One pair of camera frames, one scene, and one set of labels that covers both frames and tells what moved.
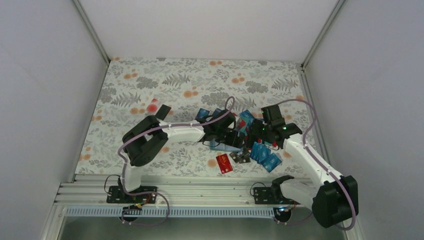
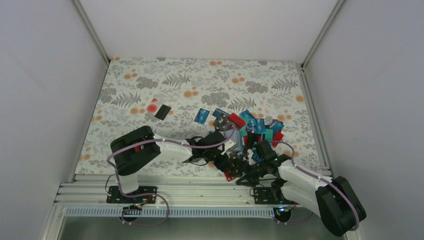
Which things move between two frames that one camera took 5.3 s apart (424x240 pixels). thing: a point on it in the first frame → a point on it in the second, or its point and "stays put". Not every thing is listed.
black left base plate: x=116 y=194 stays put
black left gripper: x=231 y=142 → x=226 y=166
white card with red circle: x=154 y=106 stays put
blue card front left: x=202 y=113 stays put
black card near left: x=163 y=112 stays put
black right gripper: x=254 y=130 → x=248 y=176
